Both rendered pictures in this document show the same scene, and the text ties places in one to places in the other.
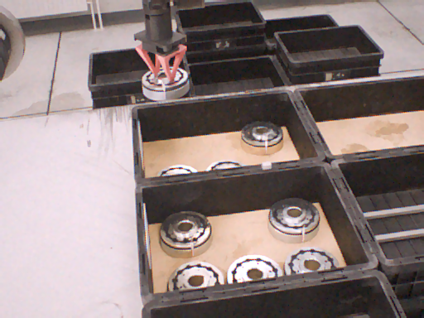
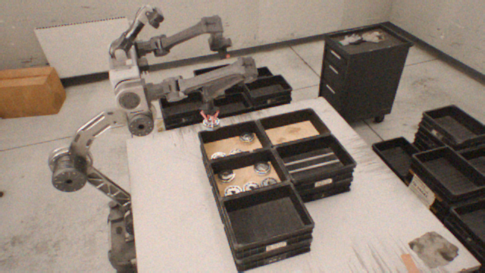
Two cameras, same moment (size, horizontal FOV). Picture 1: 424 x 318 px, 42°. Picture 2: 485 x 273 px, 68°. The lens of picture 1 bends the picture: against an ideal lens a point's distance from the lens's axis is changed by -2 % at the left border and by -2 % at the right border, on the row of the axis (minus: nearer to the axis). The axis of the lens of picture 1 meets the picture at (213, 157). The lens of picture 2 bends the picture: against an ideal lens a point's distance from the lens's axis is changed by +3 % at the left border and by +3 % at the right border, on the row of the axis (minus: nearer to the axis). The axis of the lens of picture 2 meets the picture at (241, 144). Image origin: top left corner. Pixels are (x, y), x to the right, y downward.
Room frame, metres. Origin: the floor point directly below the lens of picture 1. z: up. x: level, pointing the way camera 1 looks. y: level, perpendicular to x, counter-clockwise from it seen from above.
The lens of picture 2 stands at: (-0.64, 0.17, 2.31)
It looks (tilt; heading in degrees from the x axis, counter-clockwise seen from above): 40 degrees down; 352
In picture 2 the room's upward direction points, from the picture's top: 3 degrees counter-clockwise
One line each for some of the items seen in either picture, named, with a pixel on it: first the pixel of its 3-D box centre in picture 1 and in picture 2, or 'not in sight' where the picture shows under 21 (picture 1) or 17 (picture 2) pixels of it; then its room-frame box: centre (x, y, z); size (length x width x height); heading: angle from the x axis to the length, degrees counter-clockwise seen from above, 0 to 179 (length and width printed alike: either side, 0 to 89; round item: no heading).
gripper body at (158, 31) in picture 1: (158, 26); (208, 105); (1.10, 0.10, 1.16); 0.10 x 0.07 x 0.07; 45
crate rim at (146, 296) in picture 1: (246, 227); (247, 172); (0.74, -0.05, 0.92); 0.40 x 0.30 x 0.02; 96
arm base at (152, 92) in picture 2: not in sight; (153, 92); (0.83, 0.36, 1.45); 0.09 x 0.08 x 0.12; 7
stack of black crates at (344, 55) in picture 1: (323, 88); (267, 105); (2.15, -0.51, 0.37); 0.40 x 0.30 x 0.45; 97
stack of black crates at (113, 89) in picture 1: (143, 109); (186, 123); (2.05, 0.29, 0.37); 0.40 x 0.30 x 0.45; 97
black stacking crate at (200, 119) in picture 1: (222, 153); (233, 146); (1.04, -0.02, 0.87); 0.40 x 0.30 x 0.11; 96
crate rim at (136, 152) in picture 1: (221, 135); (233, 140); (1.04, -0.02, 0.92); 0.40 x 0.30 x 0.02; 96
